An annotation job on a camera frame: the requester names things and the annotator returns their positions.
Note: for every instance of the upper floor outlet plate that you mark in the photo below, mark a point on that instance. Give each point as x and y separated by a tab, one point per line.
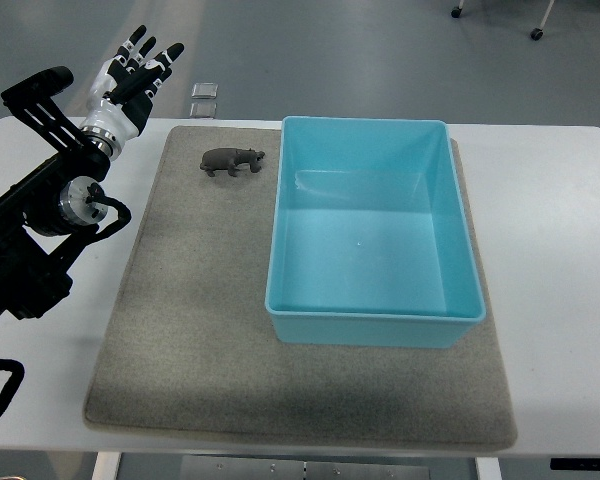
204	90

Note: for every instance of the light blue plastic box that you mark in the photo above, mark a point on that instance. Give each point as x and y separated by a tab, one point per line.
371	243

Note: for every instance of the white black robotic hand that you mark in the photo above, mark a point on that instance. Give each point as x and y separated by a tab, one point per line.
122	95

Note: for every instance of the black table control panel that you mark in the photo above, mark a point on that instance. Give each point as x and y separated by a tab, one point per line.
575	464

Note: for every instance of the grey felt mat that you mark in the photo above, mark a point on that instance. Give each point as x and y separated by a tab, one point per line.
190	351

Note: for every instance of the right cart caster wheel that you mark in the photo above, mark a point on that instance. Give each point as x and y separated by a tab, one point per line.
536	34

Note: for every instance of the brown toy hippo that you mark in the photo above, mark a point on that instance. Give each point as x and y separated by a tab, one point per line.
229	159

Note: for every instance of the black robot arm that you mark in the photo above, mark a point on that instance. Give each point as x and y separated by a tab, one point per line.
50	216

